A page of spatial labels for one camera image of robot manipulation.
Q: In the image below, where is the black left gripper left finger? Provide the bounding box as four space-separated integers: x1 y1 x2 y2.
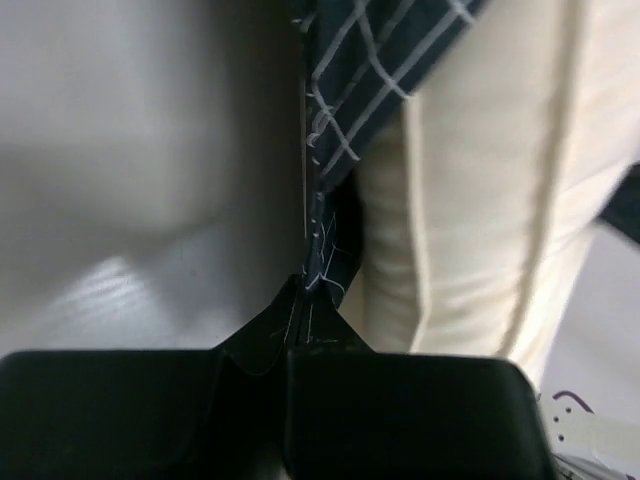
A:
1 278 298 479

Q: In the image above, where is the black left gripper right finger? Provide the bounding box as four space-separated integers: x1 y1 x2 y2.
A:
284 289 559 479

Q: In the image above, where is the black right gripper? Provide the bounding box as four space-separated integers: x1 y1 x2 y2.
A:
599 163 640 245

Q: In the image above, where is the dark checkered pillowcase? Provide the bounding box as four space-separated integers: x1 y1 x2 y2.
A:
291 0 486 304

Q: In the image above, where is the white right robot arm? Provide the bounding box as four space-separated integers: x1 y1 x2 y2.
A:
539 166 639 479

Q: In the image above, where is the cream white pillow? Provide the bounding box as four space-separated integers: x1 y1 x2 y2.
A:
348 1 639 384

